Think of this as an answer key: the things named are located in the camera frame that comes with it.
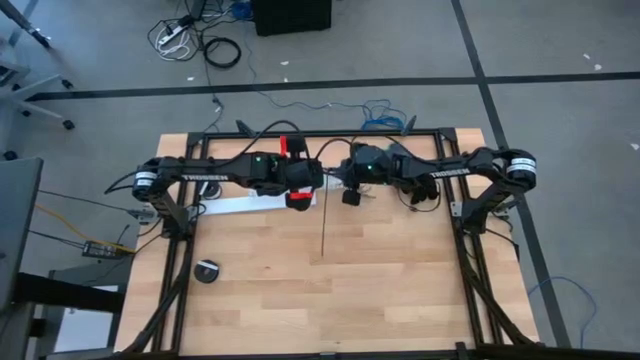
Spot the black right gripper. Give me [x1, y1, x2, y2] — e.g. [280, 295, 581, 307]
[333, 156, 397, 207]

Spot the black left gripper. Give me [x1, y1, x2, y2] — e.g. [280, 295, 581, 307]
[278, 158, 336, 213]

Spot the white duct cover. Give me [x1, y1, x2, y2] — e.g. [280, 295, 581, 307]
[202, 192, 319, 216]

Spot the black computer tower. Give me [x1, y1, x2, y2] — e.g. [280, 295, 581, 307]
[250, 0, 333, 37]

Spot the white power strip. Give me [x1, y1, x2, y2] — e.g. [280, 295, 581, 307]
[157, 24, 189, 49]

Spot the small black device box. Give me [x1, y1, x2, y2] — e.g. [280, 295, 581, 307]
[82, 240, 134, 260]

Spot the black bench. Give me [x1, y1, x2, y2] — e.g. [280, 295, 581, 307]
[0, 269, 126, 360]

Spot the grey office chair base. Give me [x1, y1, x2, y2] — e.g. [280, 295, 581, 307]
[0, 29, 76, 132]

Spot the grey desk top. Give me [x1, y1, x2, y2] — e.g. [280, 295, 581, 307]
[0, 157, 45, 311]

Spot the black metal stand leg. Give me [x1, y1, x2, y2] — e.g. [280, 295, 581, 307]
[0, 0, 54, 50]

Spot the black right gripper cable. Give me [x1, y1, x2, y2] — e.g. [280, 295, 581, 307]
[314, 137, 354, 159]

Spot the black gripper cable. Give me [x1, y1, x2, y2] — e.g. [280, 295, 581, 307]
[219, 119, 302, 169]
[314, 137, 354, 159]

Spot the black camera with red clip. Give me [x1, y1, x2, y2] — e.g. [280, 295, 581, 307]
[278, 134, 310, 157]

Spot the blue network cable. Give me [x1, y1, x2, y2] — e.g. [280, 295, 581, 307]
[244, 29, 407, 132]

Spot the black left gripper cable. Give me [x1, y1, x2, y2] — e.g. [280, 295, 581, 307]
[219, 119, 302, 169]

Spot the black floor cable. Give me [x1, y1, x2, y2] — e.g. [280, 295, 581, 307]
[199, 29, 225, 134]

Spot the coiled black cable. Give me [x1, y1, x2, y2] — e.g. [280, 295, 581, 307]
[203, 37, 243, 70]

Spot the yellow floor cable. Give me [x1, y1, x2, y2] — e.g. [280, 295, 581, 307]
[35, 203, 136, 254]

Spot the blue floor cable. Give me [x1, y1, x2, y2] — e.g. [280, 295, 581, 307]
[527, 276, 599, 349]

